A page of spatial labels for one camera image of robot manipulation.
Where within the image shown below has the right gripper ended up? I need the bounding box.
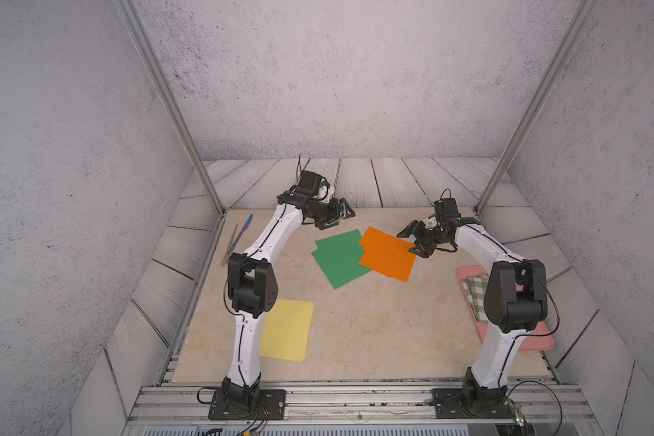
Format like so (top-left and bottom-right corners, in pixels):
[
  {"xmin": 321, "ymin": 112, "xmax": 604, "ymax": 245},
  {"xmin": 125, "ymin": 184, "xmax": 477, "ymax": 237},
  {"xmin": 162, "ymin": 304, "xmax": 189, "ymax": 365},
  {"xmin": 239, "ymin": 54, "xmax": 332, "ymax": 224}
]
[{"xmin": 397, "ymin": 219, "xmax": 448, "ymax": 258}]

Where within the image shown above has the yellow paper sheet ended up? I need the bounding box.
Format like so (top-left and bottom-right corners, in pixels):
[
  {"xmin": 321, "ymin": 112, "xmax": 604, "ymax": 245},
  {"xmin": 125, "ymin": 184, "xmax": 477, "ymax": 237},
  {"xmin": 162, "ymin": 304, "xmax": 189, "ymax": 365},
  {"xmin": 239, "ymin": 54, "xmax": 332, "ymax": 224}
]
[{"xmin": 260, "ymin": 299, "xmax": 314, "ymax": 363}]

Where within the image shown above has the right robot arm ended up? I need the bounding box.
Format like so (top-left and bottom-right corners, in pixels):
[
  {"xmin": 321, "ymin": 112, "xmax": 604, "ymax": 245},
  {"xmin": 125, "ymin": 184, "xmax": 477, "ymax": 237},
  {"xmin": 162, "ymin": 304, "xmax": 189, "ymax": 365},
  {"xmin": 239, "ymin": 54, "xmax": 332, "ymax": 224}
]
[{"xmin": 397, "ymin": 197, "xmax": 548, "ymax": 407}]

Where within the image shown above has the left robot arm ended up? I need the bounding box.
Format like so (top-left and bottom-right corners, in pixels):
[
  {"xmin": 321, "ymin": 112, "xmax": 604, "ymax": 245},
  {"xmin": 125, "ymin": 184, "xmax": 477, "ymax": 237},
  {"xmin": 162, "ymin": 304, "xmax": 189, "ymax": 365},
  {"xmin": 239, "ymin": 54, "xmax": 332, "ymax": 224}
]
[{"xmin": 221, "ymin": 170, "xmax": 355, "ymax": 406}]

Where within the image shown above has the green paper sheet top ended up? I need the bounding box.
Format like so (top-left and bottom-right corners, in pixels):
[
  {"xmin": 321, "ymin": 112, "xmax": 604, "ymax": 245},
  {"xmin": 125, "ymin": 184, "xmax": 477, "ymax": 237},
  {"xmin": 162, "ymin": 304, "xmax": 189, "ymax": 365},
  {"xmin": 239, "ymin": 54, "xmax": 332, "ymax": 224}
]
[{"xmin": 316, "ymin": 230, "xmax": 362, "ymax": 253}]

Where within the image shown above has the green paper sheet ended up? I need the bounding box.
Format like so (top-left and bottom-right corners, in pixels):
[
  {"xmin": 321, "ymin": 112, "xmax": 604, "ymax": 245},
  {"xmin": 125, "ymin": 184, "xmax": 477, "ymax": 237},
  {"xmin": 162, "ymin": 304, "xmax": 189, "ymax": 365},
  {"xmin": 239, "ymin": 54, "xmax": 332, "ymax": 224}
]
[
  {"xmin": 312, "ymin": 245, "xmax": 371, "ymax": 289},
  {"xmin": 316, "ymin": 230, "xmax": 362, "ymax": 253}
]

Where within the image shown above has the orange paper sheet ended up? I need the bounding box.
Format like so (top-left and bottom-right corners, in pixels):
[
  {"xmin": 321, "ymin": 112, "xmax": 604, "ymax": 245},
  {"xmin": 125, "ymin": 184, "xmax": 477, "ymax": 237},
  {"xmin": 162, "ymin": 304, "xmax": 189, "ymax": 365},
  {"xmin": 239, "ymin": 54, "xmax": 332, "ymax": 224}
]
[{"xmin": 359, "ymin": 227, "xmax": 416, "ymax": 283}]

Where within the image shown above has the green paper sheet bottom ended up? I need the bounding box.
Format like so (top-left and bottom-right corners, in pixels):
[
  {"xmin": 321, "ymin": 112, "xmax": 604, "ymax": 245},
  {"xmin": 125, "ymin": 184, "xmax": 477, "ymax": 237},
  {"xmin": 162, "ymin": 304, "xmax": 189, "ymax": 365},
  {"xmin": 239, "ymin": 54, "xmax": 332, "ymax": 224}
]
[{"xmin": 312, "ymin": 245, "xmax": 371, "ymax": 289}]

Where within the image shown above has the green checkered cloth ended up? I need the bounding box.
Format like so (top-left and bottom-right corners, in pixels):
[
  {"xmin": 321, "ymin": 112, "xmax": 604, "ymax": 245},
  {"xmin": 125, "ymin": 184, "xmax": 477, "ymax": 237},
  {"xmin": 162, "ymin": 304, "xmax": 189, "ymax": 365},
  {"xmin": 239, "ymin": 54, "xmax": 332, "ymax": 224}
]
[{"xmin": 461, "ymin": 274, "xmax": 489, "ymax": 323}]

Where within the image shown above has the blue purple pen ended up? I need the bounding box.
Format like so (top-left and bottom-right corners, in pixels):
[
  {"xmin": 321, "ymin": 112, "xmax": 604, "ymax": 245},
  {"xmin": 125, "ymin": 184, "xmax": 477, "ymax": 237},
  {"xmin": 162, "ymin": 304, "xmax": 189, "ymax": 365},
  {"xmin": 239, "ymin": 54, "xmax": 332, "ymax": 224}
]
[{"xmin": 227, "ymin": 214, "xmax": 254, "ymax": 254}]

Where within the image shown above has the pink plastic tray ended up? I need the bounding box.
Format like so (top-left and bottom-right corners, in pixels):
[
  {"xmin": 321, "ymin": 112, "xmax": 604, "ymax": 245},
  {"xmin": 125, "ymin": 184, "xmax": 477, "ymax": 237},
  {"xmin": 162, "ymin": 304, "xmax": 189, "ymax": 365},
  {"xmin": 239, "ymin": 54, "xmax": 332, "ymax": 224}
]
[{"xmin": 456, "ymin": 265, "xmax": 554, "ymax": 351}]

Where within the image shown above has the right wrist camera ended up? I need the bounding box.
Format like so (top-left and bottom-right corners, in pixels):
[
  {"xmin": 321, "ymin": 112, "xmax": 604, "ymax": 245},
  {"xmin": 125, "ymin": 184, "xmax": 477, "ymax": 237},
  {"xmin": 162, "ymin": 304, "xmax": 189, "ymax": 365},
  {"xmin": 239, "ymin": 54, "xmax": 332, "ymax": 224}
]
[{"xmin": 421, "ymin": 215, "xmax": 439, "ymax": 230}]

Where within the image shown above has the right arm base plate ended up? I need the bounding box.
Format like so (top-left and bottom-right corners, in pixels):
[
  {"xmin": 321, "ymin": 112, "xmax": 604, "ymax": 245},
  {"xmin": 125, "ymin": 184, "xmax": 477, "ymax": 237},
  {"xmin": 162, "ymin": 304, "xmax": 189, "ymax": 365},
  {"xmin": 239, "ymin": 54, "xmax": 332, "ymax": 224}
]
[{"xmin": 432, "ymin": 389, "xmax": 515, "ymax": 420}]

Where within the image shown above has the black cable right base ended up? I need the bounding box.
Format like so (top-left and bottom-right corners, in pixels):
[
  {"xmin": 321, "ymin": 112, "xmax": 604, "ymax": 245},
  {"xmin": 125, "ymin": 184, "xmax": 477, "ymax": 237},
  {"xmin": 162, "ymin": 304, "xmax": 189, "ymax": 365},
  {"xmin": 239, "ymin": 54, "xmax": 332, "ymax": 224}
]
[{"xmin": 500, "ymin": 377, "xmax": 565, "ymax": 436}]

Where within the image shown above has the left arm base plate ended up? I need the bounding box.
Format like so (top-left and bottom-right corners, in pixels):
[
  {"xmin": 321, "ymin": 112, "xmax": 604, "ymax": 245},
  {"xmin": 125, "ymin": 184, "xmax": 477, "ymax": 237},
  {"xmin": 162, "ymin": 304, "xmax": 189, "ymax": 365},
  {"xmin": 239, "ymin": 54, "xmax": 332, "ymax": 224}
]
[{"xmin": 208, "ymin": 389, "xmax": 286, "ymax": 421}]

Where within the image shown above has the right aluminium frame post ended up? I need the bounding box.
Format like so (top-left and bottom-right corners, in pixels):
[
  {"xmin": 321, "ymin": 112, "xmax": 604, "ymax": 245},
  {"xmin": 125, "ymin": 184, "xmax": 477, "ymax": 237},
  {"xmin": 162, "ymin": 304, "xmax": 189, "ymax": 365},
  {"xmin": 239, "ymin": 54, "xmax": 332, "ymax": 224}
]
[{"xmin": 474, "ymin": 0, "xmax": 600, "ymax": 214}]

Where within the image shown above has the aluminium frame post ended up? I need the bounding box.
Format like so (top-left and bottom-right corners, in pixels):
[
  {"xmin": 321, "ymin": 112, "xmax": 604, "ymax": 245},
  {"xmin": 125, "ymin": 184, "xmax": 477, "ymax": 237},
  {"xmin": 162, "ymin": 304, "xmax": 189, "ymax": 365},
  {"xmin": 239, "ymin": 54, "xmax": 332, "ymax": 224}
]
[
  {"xmin": 474, "ymin": 0, "xmax": 600, "ymax": 214},
  {"xmin": 114, "ymin": 0, "xmax": 225, "ymax": 215}
]

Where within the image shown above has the left aluminium frame post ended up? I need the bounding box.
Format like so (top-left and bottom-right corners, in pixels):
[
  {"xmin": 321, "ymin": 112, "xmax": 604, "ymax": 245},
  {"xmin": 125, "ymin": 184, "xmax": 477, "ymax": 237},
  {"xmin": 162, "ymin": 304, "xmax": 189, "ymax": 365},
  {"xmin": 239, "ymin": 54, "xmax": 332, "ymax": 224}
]
[{"xmin": 114, "ymin": 0, "xmax": 225, "ymax": 215}]

